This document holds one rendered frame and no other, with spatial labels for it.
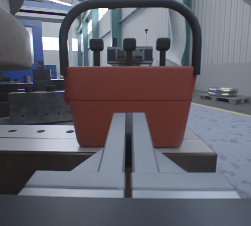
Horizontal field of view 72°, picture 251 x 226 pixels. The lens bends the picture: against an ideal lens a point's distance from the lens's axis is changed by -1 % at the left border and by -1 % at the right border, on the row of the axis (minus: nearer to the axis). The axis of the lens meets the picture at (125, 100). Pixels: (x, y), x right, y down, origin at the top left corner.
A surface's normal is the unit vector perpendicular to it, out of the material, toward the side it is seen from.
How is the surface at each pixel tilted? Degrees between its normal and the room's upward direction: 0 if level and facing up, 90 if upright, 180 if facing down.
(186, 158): 90
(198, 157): 90
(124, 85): 97
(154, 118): 97
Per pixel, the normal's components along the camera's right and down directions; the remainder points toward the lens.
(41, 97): 0.36, 0.14
